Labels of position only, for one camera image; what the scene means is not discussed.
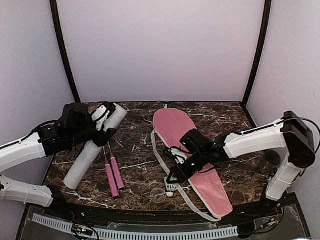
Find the red badminton racket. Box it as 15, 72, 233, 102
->
88, 101, 120, 199

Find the black front rail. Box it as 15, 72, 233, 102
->
44, 199, 284, 226

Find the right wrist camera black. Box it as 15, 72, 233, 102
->
162, 147, 187, 164

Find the pink racket bag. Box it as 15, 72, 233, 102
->
151, 108, 233, 221

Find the black right corner post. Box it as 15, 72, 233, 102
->
241, 0, 273, 108

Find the clear plastic tube lid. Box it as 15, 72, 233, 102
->
149, 188, 167, 203

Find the black left corner post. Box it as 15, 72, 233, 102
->
49, 0, 82, 103

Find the white pink badminton racket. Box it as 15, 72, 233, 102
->
103, 142, 125, 191

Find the black corner post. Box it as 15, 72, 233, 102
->
49, 0, 82, 103
241, 0, 273, 108

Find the white shuttlecock tube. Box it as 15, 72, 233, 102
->
63, 103, 127, 190

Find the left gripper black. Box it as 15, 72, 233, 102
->
69, 114, 117, 148

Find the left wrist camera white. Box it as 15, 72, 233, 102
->
88, 101, 116, 131

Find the white plastic shuttlecock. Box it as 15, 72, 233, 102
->
163, 177, 177, 198

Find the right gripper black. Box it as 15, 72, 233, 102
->
166, 149, 209, 183

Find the grey slotted cable duct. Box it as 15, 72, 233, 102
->
31, 213, 239, 240

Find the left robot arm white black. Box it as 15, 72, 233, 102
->
0, 101, 117, 218

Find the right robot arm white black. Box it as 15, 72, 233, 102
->
166, 111, 320, 217

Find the white bag shoulder strap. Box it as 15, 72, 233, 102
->
150, 129, 222, 222

